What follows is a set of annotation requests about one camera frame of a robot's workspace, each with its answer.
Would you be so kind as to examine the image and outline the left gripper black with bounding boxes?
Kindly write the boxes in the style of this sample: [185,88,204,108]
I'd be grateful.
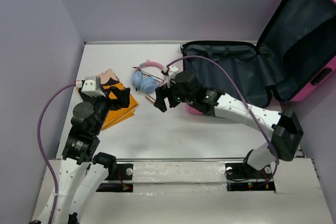
[87,86,131,134]

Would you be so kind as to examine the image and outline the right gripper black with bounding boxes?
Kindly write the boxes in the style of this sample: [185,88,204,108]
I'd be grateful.
[153,80,195,112]

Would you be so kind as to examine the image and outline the orange black cloth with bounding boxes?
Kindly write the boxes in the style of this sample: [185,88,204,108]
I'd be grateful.
[76,68,139,131]

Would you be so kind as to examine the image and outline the blue pink cat-ear headphones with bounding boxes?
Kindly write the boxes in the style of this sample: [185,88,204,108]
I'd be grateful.
[131,60,164,94]

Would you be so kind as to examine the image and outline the pink hard-shell suitcase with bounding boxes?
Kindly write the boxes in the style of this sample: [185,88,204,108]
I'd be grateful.
[180,0,335,108]

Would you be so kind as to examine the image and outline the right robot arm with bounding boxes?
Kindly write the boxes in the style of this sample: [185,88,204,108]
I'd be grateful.
[154,71,303,178]

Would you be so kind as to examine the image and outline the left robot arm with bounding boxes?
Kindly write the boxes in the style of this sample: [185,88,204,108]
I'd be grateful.
[33,86,130,223]

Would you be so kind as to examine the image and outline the small copper tube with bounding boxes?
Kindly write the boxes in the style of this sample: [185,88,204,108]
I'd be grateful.
[145,94,155,104]

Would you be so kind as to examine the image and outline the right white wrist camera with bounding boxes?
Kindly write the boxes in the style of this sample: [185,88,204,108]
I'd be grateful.
[161,65,179,88]

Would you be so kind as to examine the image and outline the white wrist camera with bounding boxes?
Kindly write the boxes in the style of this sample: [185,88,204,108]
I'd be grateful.
[75,76,105,97]
[161,65,179,88]

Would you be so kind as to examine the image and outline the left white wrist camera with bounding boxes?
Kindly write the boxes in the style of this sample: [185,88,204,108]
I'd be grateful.
[75,76,105,97]

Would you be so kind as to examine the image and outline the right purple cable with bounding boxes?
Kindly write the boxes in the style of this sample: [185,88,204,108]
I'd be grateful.
[165,55,279,183]

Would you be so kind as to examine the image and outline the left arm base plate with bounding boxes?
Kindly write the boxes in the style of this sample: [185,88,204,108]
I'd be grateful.
[96,163,133,193]

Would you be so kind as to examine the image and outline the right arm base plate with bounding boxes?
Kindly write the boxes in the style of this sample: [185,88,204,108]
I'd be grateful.
[224,163,276,192]

